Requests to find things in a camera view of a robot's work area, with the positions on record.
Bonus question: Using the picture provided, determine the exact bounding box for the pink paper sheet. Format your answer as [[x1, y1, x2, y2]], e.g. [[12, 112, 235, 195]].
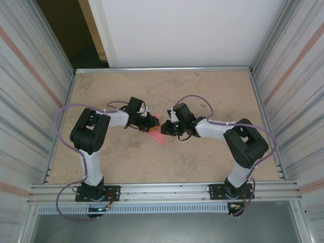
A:
[[145, 113, 167, 147]]

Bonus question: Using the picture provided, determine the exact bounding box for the aluminium table edge bar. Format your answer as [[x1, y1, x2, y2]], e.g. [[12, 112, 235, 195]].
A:
[[74, 66, 255, 75]]

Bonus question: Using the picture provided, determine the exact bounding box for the aluminium table side bar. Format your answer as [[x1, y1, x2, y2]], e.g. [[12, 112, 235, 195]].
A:
[[45, 72, 76, 184], [249, 72, 286, 181]]

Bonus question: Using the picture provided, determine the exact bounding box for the grey metal shelf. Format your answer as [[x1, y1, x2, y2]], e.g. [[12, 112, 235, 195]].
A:
[[30, 214, 303, 243]]

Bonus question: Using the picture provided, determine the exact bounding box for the long aluminium mounting rail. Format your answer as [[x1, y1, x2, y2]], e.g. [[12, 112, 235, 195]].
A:
[[26, 180, 304, 205]]

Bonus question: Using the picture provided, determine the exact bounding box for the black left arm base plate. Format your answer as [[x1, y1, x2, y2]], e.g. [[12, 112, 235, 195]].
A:
[[75, 185, 121, 203]]

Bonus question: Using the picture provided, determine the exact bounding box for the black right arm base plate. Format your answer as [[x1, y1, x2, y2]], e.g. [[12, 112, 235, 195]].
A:
[[208, 182, 255, 201]]

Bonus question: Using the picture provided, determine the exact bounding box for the grey slotted cable duct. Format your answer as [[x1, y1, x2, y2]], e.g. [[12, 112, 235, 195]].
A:
[[36, 204, 230, 215]]

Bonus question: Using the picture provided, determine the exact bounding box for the white door frame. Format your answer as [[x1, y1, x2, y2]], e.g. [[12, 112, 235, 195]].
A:
[[78, 0, 119, 68]]

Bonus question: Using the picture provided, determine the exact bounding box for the aluminium frame post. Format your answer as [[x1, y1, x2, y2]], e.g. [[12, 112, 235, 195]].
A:
[[24, 0, 76, 74], [249, 0, 302, 74]]

